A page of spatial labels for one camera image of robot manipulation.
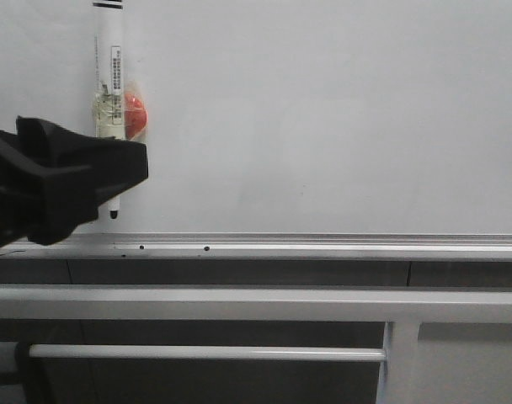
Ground white whiteboard marker pen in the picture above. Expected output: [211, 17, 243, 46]
[89, 0, 127, 221]

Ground red round magnet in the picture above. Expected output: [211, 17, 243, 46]
[124, 81, 148, 141]

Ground white horizontal stand rod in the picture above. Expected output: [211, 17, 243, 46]
[29, 344, 387, 363]

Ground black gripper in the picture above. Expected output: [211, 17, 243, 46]
[0, 115, 148, 248]

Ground aluminium whiteboard tray rail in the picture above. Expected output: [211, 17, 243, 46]
[0, 233, 512, 261]

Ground white metal stand frame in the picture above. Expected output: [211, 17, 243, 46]
[0, 284, 512, 403]

